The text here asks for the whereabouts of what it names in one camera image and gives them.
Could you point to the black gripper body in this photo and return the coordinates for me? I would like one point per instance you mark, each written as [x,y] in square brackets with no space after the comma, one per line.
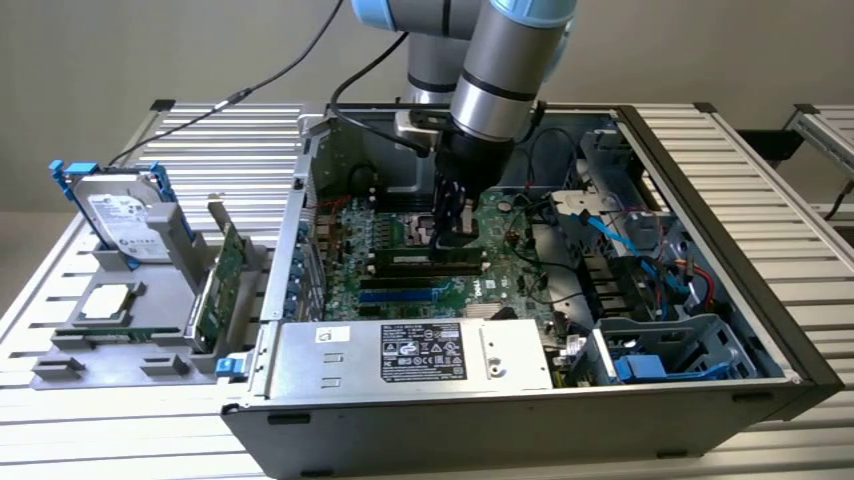
[476,160]

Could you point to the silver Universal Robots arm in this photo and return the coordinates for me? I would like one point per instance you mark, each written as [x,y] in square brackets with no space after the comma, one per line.
[497,60]

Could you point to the green RAM stick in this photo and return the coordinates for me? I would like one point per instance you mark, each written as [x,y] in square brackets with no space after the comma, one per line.
[114,331]
[408,258]

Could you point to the black RAM slot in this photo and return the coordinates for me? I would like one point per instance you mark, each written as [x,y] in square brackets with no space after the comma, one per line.
[421,272]

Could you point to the CPU socket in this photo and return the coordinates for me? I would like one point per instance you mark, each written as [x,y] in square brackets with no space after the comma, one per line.
[417,230]

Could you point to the green Dell motherboard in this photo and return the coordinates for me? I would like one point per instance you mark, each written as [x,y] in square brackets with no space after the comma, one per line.
[515,235]

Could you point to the blue expansion slot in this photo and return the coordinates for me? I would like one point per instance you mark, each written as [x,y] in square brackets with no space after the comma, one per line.
[401,296]

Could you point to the silver chipset heatsink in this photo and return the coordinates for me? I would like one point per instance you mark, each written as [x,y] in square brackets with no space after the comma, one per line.
[484,313]

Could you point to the grey optical drive cage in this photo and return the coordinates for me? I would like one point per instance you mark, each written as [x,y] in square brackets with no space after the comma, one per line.
[601,175]

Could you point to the silver power supply unit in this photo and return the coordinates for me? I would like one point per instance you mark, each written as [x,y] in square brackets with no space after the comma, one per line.
[374,357]

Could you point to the green graphics card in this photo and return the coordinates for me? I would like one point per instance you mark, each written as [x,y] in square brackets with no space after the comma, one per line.
[224,285]

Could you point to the grey disk bay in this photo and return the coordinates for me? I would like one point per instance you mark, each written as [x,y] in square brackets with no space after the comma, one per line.
[668,345]

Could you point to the blue disk caddy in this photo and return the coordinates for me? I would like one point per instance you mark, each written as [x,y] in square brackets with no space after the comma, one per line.
[170,200]

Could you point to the open black PC case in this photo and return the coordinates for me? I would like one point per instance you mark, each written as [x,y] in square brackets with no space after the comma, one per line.
[468,430]

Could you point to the black block between tables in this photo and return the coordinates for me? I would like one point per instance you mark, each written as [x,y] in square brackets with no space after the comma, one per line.
[768,144]

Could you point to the blue case latch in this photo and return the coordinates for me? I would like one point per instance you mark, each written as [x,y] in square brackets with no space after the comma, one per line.
[228,369]

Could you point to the grey parts rack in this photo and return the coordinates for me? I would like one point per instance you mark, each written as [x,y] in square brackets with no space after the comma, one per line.
[154,280]

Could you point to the silver hard disk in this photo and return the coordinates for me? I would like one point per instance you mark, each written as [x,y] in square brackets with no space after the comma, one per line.
[124,215]

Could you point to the metal slat side table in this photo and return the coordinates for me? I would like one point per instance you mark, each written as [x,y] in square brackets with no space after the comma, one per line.
[824,135]

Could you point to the silver CPU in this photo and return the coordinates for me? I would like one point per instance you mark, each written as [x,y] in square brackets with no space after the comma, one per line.
[108,302]

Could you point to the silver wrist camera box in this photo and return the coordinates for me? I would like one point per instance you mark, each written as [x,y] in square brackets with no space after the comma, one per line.
[416,128]

